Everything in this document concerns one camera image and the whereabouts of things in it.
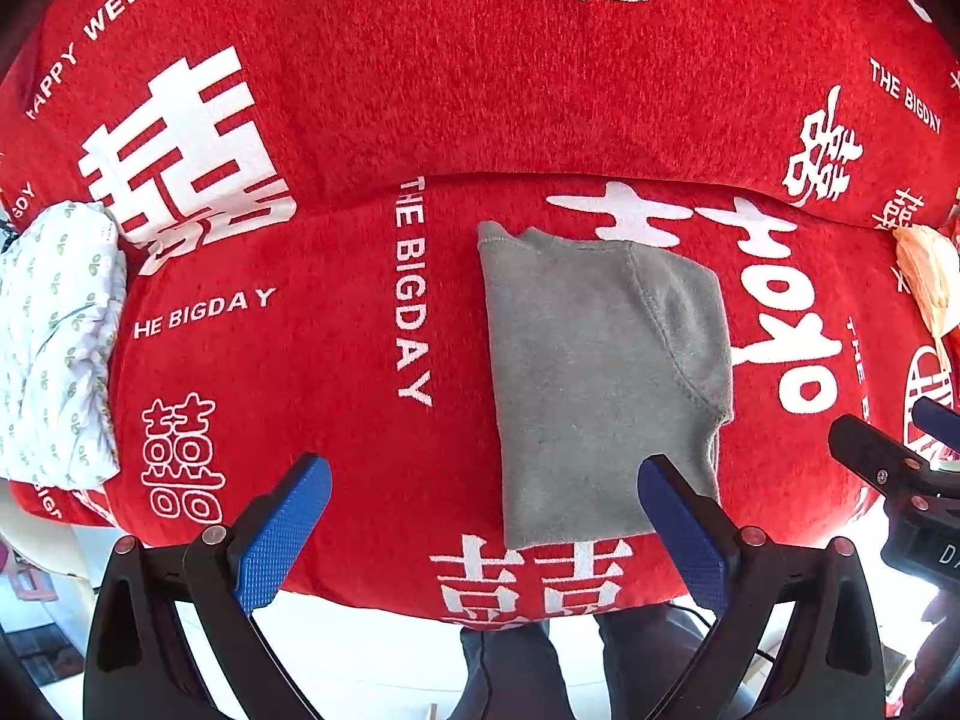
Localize grey knit garment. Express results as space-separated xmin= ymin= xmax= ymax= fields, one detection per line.
xmin=478 ymin=221 xmax=734 ymax=550

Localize blue denim jeans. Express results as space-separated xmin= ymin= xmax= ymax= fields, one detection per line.
xmin=452 ymin=603 xmax=704 ymax=718

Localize orange tassel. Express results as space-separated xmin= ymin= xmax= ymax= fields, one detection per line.
xmin=893 ymin=224 xmax=958 ymax=367

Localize white floral cloth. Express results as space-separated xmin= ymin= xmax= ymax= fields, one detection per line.
xmin=2 ymin=202 xmax=127 ymax=491

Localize red bedspread white characters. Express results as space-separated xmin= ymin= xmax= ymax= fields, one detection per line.
xmin=2 ymin=0 xmax=958 ymax=629

